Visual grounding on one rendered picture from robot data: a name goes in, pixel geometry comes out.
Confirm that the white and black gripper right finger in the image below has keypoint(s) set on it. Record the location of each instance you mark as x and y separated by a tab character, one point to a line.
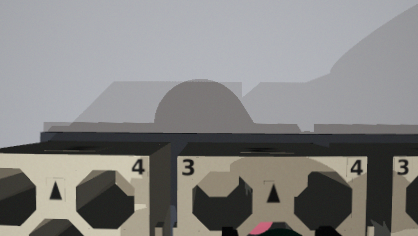
326	231

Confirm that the green-capped sample tube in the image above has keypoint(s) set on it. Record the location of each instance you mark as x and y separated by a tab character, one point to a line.
273	229

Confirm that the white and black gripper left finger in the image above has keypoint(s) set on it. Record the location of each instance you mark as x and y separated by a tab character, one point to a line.
228	231

